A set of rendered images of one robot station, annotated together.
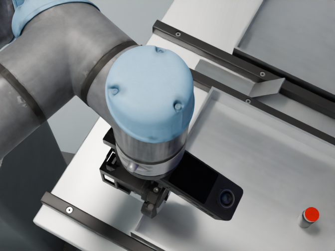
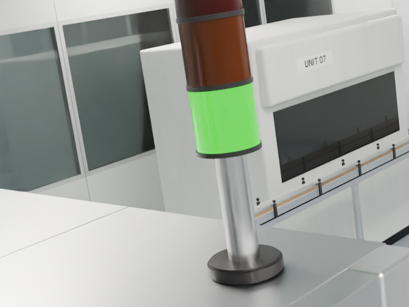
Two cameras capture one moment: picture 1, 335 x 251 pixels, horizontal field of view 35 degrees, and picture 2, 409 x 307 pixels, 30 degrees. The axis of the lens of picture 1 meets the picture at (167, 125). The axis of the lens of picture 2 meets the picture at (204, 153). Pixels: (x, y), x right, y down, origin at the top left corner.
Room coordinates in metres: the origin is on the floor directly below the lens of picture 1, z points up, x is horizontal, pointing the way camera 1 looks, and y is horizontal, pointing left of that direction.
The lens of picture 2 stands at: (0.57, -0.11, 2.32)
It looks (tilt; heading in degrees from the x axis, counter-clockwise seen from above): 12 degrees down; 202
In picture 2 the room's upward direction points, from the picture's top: 8 degrees counter-clockwise
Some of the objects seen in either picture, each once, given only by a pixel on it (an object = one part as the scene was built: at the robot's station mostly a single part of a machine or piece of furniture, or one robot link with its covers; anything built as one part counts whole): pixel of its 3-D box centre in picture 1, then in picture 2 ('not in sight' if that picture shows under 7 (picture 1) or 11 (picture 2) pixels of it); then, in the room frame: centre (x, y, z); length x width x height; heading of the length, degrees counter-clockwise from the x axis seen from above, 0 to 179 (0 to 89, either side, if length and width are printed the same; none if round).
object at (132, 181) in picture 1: (144, 160); not in sight; (0.21, 0.02, 1.06); 0.09 x 0.08 x 0.12; 66
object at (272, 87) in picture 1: (237, 75); not in sight; (0.41, -0.10, 0.91); 0.14 x 0.03 x 0.06; 67
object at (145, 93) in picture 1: (148, 105); not in sight; (0.21, 0.02, 1.22); 0.09 x 0.08 x 0.11; 51
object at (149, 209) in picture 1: (153, 198); not in sight; (0.18, 0.01, 1.00); 0.05 x 0.02 x 0.09; 156
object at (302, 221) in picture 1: (307, 217); not in sight; (0.19, -0.21, 0.90); 0.02 x 0.02 x 0.04
